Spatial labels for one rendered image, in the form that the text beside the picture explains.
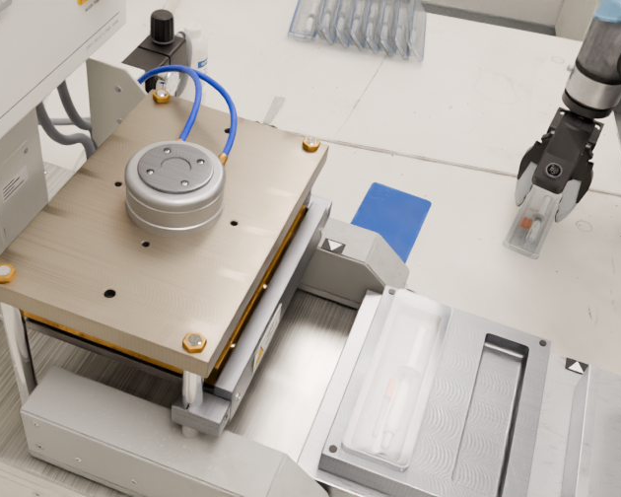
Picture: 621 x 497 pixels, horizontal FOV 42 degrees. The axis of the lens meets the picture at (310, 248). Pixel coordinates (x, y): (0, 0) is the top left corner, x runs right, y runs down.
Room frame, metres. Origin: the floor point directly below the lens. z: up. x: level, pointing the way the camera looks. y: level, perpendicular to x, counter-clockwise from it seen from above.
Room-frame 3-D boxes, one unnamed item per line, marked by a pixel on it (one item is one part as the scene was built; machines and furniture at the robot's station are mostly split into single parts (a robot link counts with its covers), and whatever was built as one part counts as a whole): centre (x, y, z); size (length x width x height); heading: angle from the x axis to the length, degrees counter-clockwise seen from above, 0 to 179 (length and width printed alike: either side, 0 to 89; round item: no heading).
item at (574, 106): (0.98, -0.34, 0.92); 0.09 x 0.08 x 0.12; 160
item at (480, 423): (0.42, -0.14, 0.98); 0.20 x 0.17 x 0.03; 168
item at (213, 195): (0.50, 0.14, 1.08); 0.31 x 0.24 x 0.13; 168
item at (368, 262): (0.60, 0.01, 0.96); 0.26 x 0.05 x 0.07; 78
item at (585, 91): (0.98, -0.34, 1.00); 0.08 x 0.08 x 0.05
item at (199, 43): (1.11, 0.24, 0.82); 0.05 x 0.05 x 0.14
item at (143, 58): (0.72, 0.20, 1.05); 0.15 x 0.05 x 0.15; 168
